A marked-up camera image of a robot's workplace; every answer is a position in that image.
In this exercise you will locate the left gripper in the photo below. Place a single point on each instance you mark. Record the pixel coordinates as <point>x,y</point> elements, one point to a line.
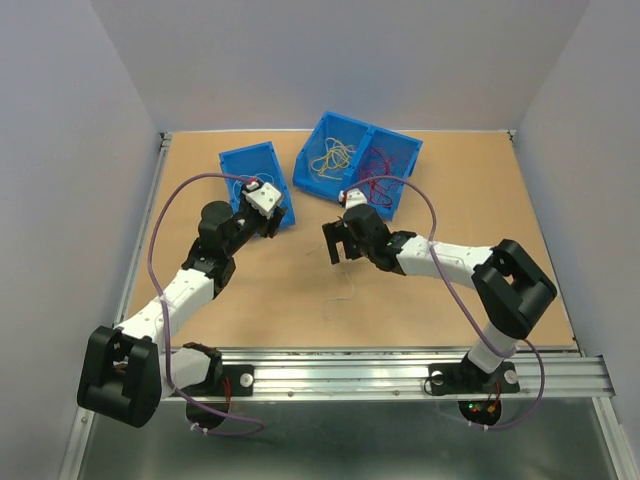
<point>268,227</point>

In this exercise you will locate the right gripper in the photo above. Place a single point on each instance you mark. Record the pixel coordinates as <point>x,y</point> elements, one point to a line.
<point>335,231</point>

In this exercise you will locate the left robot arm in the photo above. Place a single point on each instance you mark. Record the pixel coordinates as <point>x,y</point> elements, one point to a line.
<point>128,369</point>

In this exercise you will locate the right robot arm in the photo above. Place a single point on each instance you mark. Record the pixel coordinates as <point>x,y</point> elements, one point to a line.
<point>514,291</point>

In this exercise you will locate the small blue bin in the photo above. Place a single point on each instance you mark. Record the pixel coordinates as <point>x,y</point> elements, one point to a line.
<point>260,161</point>

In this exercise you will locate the blue double-compartment bin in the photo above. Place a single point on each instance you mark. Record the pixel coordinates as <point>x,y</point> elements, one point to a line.
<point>342,151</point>

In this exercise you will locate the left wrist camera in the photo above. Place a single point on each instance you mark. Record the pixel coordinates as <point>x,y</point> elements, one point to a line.
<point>263,197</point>

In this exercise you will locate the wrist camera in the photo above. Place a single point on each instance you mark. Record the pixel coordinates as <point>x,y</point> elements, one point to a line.
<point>351,198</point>
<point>263,197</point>

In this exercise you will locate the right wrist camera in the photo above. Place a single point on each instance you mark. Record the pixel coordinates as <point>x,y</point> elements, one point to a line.
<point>351,198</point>

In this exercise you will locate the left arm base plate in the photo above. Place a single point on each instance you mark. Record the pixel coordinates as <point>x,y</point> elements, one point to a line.
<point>235,382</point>

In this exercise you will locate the aluminium rail frame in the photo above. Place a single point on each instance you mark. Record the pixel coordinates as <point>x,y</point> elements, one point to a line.
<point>341,352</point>

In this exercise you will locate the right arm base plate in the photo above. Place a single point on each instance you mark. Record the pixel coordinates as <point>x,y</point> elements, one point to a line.
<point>457,379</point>

